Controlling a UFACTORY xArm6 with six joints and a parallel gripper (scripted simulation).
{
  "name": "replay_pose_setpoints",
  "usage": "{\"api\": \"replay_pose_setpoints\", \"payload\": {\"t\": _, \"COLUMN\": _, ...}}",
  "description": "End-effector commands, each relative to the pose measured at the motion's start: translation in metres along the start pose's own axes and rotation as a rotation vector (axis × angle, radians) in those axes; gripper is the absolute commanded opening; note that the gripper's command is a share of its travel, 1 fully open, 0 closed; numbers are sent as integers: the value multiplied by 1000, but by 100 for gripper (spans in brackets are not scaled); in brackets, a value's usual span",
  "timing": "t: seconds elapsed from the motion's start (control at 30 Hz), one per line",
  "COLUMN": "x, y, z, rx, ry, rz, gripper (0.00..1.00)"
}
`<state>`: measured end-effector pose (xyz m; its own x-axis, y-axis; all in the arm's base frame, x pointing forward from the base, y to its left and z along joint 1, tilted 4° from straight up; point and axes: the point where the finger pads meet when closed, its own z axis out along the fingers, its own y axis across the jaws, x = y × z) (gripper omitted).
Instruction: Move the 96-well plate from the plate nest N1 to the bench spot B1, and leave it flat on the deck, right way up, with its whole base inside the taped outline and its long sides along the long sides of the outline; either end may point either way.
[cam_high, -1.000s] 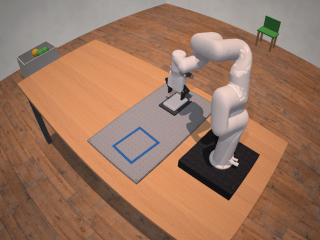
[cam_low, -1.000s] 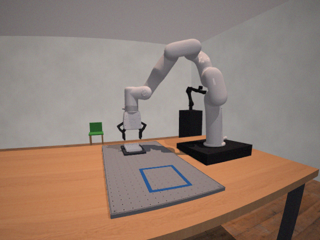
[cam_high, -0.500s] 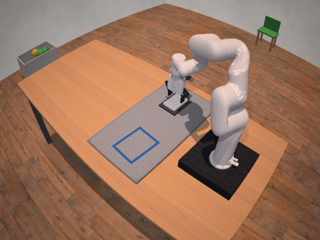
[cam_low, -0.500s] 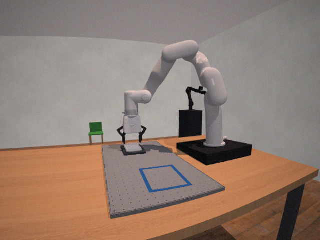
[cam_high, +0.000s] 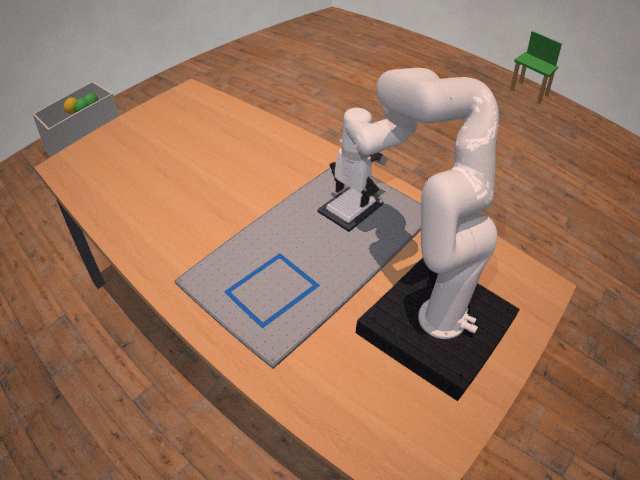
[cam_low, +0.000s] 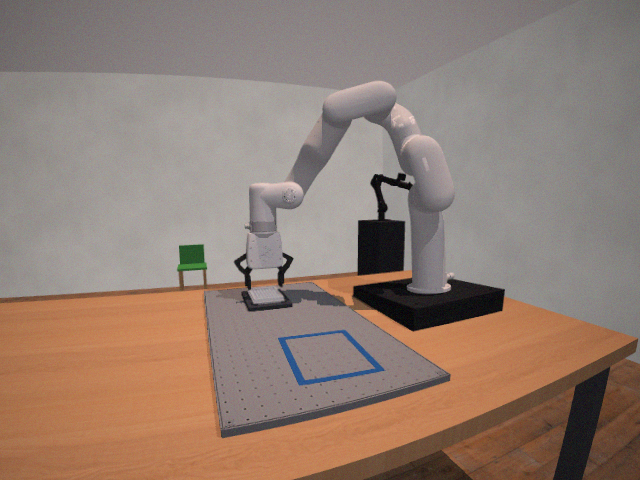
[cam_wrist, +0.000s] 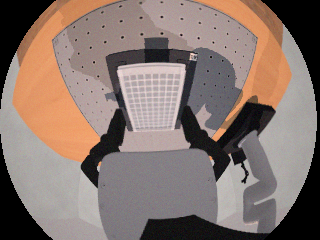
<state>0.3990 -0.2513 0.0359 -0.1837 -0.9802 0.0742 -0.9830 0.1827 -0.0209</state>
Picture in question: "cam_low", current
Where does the blue tape outline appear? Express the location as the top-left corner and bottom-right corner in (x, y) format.
(278, 330), (386, 386)

